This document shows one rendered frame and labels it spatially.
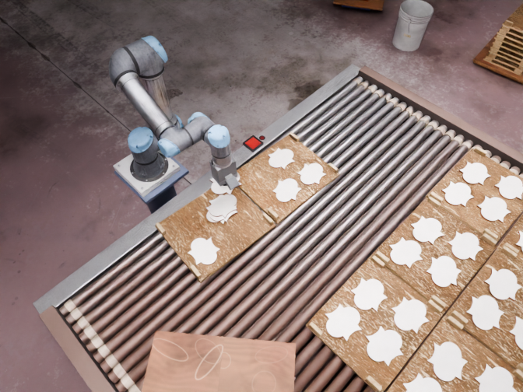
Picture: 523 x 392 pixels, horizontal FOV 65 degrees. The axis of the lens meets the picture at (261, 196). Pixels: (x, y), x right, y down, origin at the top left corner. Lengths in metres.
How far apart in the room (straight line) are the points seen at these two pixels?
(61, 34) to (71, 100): 1.03
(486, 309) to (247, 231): 1.00
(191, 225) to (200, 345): 0.56
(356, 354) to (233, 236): 0.68
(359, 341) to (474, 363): 0.41
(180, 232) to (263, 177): 0.47
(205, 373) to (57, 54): 3.74
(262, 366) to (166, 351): 0.34
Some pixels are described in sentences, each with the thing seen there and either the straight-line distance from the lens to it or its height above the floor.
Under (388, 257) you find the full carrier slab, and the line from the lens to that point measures 1.83.
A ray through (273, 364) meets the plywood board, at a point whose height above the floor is 1.04.
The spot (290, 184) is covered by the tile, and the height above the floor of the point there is 0.94.
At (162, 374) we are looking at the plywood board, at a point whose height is 1.04.
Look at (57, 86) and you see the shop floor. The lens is 4.29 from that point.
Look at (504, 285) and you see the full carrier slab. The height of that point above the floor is 0.95.
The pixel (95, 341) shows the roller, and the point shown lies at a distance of 1.78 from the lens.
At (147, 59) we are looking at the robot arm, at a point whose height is 1.51.
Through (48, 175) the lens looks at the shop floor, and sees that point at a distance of 3.58.
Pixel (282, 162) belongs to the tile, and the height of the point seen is 0.94.
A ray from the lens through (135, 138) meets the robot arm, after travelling 1.97.
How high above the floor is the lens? 2.53
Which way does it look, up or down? 56 degrees down
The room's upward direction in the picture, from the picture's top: 1 degrees counter-clockwise
